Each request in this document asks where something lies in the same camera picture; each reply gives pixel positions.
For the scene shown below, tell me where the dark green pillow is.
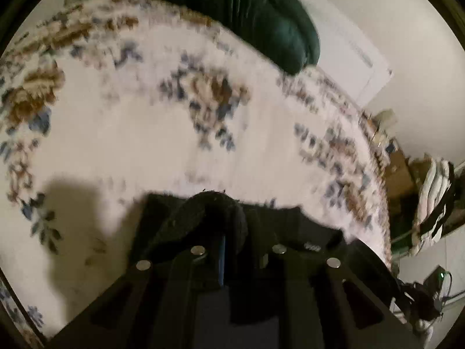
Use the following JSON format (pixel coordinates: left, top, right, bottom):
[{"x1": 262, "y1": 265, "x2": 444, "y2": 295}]
[{"x1": 153, "y1": 0, "x2": 321, "y2": 75}]

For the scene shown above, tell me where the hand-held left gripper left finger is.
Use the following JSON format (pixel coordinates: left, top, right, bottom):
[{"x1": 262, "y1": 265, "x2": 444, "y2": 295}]
[{"x1": 47, "y1": 237, "x2": 229, "y2": 349}]

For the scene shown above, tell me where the white flat board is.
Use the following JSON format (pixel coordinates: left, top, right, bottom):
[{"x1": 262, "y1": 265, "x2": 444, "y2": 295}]
[{"x1": 281, "y1": 0, "x2": 394, "y2": 108}]

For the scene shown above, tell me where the brown cardboard box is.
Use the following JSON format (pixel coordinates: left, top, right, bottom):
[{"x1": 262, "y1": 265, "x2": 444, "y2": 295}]
[{"x1": 383, "y1": 148, "x2": 418, "y2": 199}]

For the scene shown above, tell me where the black device with green light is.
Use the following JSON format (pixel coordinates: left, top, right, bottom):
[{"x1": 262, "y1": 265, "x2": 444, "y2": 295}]
[{"x1": 398, "y1": 265, "x2": 455, "y2": 322}]

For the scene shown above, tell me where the cluttered small items pile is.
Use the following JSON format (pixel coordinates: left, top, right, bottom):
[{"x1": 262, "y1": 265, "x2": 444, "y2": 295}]
[{"x1": 361, "y1": 108, "x2": 400, "y2": 155}]

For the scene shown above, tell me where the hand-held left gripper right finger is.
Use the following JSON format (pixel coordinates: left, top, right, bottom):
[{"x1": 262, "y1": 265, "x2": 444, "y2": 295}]
[{"x1": 259, "y1": 244, "x2": 426, "y2": 349}]

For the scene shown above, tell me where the white floral blanket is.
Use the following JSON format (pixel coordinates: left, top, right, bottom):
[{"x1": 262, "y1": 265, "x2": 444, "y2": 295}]
[{"x1": 0, "y1": 0, "x2": 393, "y2": 348}]

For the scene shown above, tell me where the white striped cloth pile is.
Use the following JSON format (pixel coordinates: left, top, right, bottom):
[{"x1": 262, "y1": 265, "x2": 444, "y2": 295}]
[{"x1": 410, "y1": 157, "x2": 456, "y2": 257}]

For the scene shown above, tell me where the black small garment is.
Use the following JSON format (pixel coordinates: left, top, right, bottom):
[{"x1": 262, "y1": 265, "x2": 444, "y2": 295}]
[{"x1": 127, "y1": 189, "x2": 350, "y2": 326}]

